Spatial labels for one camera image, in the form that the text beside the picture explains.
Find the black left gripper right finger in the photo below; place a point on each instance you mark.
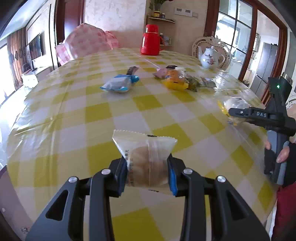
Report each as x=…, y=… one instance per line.
x=231, y=217

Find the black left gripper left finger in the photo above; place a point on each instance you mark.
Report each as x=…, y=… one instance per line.
x=62, y=218

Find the clear packaged round pastry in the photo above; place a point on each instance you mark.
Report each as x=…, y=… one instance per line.
x=146, y=157

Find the clear bread bag yellow edge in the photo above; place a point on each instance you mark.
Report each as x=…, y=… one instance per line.
x=229, y=102

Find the right hand black glove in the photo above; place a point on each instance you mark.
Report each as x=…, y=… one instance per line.
x=286, y=155

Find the green white daisy packet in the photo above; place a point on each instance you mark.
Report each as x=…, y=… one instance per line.
x=194, y=83

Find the white ornate chair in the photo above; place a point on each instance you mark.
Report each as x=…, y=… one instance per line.
x=207, y=42

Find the white floral teapot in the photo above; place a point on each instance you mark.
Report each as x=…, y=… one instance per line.
x=210, y=58

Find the blue white snack packet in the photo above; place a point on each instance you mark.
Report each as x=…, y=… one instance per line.
x=120, y=83

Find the dark pink-edged snack bar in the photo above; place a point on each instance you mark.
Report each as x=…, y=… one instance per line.
x=132, y=70

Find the yellow packaged bread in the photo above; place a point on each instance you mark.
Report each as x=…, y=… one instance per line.
x=175, y=79

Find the pink snack packet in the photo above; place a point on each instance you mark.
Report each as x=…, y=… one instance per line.
x=161, y=73

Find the black candy wrapper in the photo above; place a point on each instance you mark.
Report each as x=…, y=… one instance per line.
x=171, y=66

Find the pink checkered covered chair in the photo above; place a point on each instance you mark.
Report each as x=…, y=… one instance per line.
x=85, y=40

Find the red thermos jug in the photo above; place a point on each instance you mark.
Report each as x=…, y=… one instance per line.
x=151, y=41

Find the flower vase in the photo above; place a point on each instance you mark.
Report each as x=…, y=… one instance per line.
x=157, y=8

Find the wall television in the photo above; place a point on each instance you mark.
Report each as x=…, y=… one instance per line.
x=35, y=47

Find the wall corner shelf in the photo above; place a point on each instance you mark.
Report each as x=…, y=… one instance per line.
x=167, y=30

